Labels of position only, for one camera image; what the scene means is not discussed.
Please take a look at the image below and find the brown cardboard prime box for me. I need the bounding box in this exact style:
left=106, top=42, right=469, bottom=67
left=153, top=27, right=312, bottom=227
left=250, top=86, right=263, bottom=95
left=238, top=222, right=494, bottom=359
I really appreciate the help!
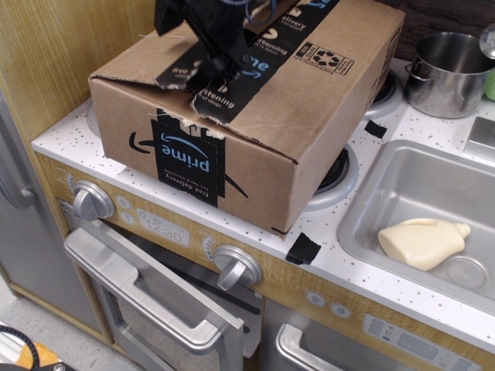
left=89, top=1, right=405, bottom=237

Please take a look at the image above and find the orange object on floor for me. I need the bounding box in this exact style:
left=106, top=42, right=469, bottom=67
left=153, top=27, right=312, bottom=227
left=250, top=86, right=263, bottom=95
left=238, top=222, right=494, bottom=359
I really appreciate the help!
left=15, top=342, right=59, bottom=369

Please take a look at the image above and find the green object at edge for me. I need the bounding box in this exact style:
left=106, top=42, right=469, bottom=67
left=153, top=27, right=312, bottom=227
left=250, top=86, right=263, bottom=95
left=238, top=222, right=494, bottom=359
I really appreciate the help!
left=484, top=70, right=495, bottom=101

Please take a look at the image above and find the black tape piece front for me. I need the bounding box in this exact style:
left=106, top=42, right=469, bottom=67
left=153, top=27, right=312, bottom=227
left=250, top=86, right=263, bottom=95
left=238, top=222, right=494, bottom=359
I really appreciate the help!
left=285, top=233, right=321, bottom=265

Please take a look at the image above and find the silver toy sink basin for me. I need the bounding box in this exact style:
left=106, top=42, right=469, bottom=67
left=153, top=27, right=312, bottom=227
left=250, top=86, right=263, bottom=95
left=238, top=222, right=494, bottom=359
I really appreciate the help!
left=337, top=140, right=494, bottom=313

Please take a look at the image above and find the silver oven door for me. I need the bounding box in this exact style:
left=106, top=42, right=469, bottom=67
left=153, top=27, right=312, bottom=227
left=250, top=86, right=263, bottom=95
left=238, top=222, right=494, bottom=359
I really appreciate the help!
left=64, top=224, right=244, bottom=370

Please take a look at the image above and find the black tape piece rear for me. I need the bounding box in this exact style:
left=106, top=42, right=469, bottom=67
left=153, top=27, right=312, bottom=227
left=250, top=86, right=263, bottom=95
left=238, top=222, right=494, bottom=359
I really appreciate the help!
left=364, top=120, right=387, bottom=139

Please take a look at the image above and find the left silver stove knob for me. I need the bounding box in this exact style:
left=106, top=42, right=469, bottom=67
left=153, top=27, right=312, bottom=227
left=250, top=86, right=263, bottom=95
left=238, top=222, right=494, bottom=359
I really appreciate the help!
left=73, top=180, right=115, bottom=222

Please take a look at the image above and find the silver stove knob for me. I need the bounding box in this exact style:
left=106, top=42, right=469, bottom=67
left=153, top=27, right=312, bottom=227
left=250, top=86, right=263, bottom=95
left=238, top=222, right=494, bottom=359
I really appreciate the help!
left=213, top=245, right=263, bottom=291
left=73, top=180, right=115, bottom=222

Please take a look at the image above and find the clear round faucet knob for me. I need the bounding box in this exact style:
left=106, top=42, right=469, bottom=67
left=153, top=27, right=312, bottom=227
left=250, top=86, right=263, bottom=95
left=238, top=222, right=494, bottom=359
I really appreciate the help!
left=479, top=23, right=495, bottom=60

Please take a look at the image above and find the black cable on floor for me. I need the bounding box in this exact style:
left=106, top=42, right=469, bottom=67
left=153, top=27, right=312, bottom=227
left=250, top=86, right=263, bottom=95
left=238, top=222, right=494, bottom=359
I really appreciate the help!
left=0, top=325, right=42, bottom=368

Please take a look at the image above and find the stainless steel pot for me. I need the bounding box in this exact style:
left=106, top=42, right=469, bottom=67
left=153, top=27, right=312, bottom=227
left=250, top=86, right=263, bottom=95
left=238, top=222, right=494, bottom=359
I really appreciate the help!
left=405, top=32, right=494, bottom=119

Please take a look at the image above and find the cream plastic detergent bottle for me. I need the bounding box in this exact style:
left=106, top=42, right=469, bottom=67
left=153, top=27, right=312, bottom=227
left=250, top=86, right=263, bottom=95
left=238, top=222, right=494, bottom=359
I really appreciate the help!
left=377, top=218, right=471, bottom=271

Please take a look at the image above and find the silver toy fridge door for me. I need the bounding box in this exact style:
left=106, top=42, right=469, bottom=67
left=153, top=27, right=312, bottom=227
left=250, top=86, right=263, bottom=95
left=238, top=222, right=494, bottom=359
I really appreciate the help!
left=1, top=101, right=102, bottom=335

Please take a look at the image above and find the rear grey stove burner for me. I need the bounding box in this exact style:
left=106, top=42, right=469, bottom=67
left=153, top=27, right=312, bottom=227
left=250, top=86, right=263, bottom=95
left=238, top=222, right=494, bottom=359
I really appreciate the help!
left=363, top=70, right=404, bottom=121

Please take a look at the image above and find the right silver stove knob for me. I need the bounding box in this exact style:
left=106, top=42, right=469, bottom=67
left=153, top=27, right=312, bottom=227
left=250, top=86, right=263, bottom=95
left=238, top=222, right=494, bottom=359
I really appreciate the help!
left=213, top=245, right=263, bottom=291

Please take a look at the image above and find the silver dishwasher door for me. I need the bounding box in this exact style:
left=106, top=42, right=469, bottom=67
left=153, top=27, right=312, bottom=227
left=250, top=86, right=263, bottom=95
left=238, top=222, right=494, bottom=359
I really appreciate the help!
left=261, top=300, right=483, bottom=370

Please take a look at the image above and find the black tape piece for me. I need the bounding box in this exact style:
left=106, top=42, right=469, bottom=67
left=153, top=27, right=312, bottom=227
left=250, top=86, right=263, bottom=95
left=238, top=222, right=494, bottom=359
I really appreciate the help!
left=364, top=120, right=387, bottom=139
left=285, top=233, right=321, bottom=265

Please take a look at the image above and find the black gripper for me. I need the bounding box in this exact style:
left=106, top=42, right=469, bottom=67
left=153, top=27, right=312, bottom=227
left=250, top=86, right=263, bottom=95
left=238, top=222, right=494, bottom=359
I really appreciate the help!
left=154, top=0, right=271, bottom=94

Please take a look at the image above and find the front grey stove burner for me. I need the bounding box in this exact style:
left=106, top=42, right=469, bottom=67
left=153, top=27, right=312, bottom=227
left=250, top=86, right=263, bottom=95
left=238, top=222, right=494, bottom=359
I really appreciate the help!
left=304, top=145, right=359, bottom=212

